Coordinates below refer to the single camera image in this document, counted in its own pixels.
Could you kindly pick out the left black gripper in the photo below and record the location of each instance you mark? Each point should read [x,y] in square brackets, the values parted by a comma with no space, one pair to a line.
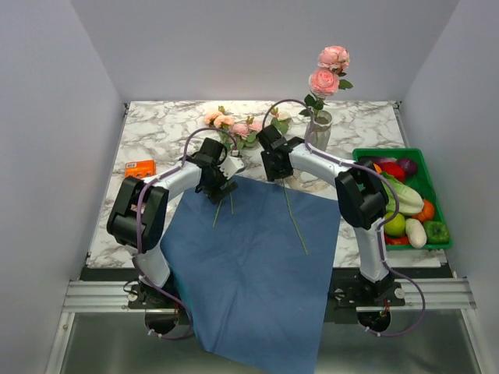
[216,194]

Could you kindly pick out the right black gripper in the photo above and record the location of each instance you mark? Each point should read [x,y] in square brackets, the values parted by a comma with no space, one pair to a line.
[272,174]

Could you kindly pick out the small white flower sprig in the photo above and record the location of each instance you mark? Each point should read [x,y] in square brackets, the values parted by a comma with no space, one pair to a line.
[281,122]

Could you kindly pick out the pink flower bouquet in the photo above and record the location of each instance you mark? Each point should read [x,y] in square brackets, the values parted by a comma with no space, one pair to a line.
[234,136]

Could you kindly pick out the blue wrapping paper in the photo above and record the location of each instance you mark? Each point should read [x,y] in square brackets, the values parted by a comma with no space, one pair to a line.
[255,272]

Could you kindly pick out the single green flower stem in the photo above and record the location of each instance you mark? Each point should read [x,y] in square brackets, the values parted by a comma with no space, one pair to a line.
[323,83]

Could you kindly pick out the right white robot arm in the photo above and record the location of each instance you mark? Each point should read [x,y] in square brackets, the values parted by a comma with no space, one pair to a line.
[362,202]

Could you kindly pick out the white ceramic vase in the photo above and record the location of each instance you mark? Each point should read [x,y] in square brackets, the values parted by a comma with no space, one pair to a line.
[318,130]

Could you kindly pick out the orange packet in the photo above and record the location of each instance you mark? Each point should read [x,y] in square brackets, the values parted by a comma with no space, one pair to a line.
[140,169]

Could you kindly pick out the orange pepper toy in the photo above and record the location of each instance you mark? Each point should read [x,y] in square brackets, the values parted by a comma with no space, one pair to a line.
[377,167]

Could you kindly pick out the red pepper toy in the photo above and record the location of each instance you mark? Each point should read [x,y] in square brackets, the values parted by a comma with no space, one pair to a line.
[394,170]

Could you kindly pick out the purple onion toy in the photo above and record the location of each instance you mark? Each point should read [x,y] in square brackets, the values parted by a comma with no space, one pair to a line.
[409,166]

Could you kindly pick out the green apple toy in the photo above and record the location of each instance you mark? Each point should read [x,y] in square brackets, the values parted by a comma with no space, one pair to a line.
[395,227]

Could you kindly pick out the green lettuce toy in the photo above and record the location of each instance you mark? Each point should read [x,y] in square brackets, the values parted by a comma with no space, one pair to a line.
[410,201]

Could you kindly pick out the green plastic basket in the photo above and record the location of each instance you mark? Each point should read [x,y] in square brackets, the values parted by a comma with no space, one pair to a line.
[421,182]

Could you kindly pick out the red chili toy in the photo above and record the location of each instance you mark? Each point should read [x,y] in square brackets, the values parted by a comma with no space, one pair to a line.
[404,240]

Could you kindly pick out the orange pumpkin toy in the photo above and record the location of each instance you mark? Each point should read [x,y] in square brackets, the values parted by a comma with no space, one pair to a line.
[427,213]

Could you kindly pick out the white radish toy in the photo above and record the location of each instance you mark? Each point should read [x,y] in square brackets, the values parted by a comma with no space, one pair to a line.
[415,233]

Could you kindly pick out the green pepper toy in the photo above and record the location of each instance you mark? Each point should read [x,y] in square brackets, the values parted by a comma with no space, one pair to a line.
[437,232]

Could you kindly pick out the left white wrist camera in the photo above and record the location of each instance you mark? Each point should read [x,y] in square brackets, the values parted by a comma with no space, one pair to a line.
[231,166]

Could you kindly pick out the aluminium rail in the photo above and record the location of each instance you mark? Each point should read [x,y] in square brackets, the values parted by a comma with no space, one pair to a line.
[101,330]

